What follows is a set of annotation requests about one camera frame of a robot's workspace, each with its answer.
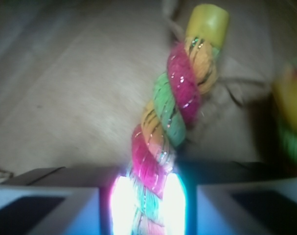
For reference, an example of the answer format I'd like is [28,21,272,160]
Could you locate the brown paper bag liner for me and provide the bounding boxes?
[0,0,297,175]

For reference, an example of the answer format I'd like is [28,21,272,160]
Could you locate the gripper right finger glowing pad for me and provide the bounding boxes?
[164,162,297,235]

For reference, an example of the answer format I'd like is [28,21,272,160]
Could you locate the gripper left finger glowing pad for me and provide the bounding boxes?
[0,167,124,235]

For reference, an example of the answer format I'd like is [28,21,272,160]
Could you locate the multicolored twisted rope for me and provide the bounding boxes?
[111,3,297,235]

